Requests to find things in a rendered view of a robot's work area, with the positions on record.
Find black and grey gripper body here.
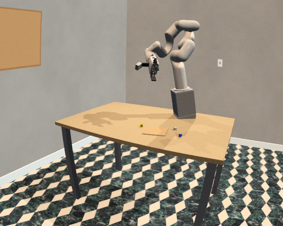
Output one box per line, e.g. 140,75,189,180
146,56,158,75

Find tan square mat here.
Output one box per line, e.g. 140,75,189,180
142,126,168,136

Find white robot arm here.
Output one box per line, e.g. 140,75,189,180
144,20,200,91

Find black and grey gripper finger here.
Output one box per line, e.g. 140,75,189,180
153,58,159,71
150,72,156,81

